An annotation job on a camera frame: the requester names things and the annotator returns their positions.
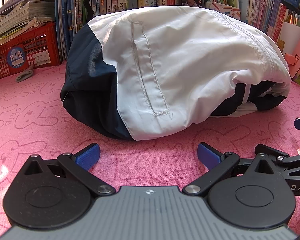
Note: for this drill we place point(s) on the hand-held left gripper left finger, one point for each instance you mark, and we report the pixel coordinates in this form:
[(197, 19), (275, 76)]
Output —
[(88, 155)]

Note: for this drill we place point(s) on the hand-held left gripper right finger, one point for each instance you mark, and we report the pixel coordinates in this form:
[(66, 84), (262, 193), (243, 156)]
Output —
[(208, 155)]

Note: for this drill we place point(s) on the white and navy jacket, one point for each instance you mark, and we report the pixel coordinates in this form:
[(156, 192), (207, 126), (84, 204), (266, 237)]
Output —
[(177, 67)]

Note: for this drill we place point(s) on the white card sheet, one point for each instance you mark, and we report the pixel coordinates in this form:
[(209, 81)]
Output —
[(290, 35)]

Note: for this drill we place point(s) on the grey knitted sock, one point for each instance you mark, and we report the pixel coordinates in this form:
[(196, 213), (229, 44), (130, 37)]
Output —
[(25, 75)]

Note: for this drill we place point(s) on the row of thin workbooks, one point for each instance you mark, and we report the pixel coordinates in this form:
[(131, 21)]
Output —
[(265, 7)]

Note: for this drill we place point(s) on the red plastic crate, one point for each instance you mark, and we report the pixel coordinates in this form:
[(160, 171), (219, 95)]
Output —
[(32, 42)]

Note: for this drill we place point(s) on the white printer box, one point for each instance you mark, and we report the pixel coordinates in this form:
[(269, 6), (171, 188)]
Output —
[(225, 10)]

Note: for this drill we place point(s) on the stack of paper booklets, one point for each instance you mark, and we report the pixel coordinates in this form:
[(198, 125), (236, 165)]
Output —
[(20, 12)]

